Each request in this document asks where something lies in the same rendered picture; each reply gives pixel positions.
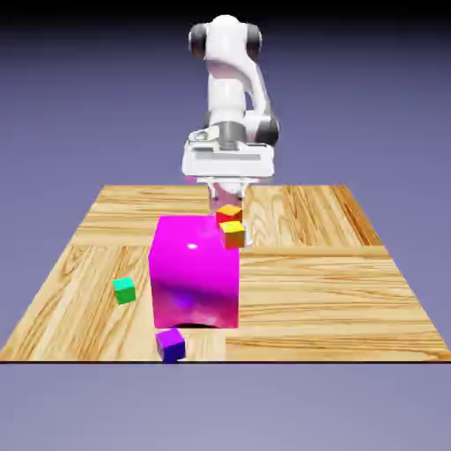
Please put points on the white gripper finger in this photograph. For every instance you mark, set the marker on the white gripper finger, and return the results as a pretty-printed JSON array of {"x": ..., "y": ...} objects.
[
  {"x": 241, "y": 189},
  {"x": 212, "y": 189}
]

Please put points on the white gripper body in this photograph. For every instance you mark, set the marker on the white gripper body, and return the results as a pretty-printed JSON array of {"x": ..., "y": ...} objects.
[{"x": 229, "y": 165}]

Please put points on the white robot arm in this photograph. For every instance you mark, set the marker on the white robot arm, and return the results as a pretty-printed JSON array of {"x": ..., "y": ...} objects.
[{"x": 227, "y": 70}]

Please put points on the small orange cube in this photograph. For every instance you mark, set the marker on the small orange cube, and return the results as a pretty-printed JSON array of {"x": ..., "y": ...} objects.
[{"x": 229, "y": 210}]

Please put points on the small yellow cube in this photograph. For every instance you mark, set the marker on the small yellow cube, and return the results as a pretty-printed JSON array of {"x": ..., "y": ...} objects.
[{"x": 233, "y": 235}]

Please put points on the small green cube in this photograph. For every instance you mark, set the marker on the small green cube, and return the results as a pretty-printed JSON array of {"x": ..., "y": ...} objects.
[{"x": 125, "y": 290}]

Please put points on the small purple cube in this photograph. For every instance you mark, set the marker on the small purple cube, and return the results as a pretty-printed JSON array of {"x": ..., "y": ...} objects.
[{"x": 171, "y": 345}]

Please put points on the large magenta box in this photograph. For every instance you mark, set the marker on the large magenta box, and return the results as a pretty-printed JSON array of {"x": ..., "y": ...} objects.
[{"x": 193, "y": 271}]

